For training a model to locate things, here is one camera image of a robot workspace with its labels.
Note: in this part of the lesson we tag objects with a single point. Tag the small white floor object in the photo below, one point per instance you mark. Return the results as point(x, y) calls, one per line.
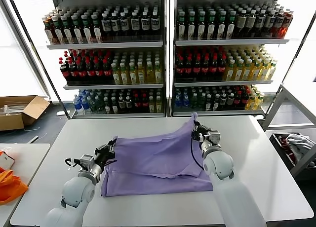
point(60, 113)

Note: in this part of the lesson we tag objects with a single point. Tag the dark bottle grey label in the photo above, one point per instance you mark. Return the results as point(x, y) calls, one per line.
point(230, 100)
point(128, 103)
point(121, 104)
point(223, 101)

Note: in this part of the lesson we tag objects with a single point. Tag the short grey floor stick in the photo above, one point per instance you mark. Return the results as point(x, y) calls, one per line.
point(34, 139)

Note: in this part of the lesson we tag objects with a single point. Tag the cola bottle red cap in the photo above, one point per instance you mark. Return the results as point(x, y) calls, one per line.
point(188, 69)
point(213, 68)
point(221, 68)
point(137, 103)
point(98, 73)
point(145, 103)
point(73, 73)
point(244, 99)
point(106, 73)
point(65, 73)
point(237, 100)
point(180, 69)
point(205, 69)
point(90, 73)
point(196, 69)
point(81, 73)

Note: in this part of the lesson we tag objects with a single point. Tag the red tea bottle white cap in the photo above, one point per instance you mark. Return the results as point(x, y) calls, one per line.
point(278, 24)
point(287, 24)

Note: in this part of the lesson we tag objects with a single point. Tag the orange fabric bag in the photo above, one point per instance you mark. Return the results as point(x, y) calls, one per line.
point(10, 185)

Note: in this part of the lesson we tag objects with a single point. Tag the blue water bottle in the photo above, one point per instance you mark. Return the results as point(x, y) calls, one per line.
point(177, 102)
point(77, 104)
point(86, 105)
point(185, 102)

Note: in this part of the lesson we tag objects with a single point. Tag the black slanted window bar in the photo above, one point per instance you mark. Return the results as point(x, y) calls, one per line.
point(24, 27)

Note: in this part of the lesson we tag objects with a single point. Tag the grey crumpled garment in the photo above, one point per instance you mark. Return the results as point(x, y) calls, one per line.
point(298, 142)

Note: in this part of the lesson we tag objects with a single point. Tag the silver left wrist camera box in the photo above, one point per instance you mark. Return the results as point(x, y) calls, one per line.
point(87, 161)

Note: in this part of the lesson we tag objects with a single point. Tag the purple t-shirt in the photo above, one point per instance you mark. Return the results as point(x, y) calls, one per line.
point(153, 158)

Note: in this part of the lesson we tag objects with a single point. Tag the small white box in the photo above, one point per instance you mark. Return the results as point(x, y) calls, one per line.
point(6, 160)

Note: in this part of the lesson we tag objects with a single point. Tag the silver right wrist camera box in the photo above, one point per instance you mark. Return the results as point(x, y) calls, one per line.
point(214, 137)

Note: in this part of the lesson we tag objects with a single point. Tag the green tinted bottle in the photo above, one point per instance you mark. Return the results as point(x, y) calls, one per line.
point(194, 102)
point(93, 105)
point(201, 102)

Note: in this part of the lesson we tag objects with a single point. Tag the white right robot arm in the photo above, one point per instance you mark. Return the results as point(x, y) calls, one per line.
point(222, 167)

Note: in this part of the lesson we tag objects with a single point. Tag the grey metal shelf rack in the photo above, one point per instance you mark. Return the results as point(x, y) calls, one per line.
point(106, 45)
point(232, 42)

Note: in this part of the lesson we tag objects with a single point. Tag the brown cardboard box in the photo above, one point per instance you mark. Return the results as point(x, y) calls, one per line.
point(32, 109)

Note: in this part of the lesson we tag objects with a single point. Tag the black plastic bin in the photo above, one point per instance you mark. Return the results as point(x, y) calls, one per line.
point(276, 143)

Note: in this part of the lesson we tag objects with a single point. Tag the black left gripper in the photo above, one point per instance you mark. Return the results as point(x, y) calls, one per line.
point(103, 155)

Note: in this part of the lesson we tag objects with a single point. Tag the red crumpled garment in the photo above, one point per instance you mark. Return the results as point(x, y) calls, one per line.
point(284, 141)

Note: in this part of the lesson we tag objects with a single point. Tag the dark bottle blue white label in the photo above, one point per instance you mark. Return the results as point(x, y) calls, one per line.
point(145, 25)
point(269, 22)
point(115, 26)
point(106, 26)
point(154, 24)
point(124, 26)
point(260, 22)
point(135, 25)

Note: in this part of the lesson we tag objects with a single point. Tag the grey metal frame table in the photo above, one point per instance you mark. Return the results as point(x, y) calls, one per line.
point(296, 100)

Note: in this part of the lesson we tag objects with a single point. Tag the dark bottle beige label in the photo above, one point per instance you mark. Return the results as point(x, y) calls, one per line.
point(250, 22)
point(241, 23)

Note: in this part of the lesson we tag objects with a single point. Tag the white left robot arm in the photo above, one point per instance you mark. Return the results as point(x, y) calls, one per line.
point(76, 190)

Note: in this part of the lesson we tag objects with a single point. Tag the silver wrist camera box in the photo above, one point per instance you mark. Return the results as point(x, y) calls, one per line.
point(214, 137)
point(87, 161)

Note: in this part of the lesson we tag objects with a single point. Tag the white side table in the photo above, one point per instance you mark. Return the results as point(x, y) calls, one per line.
point(29, 160)

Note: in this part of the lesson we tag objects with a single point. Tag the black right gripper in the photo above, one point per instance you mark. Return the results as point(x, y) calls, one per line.
point(200, 135)

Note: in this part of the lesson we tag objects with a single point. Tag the amber tea bottle white label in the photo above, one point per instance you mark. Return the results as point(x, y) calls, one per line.
point(50, 35)

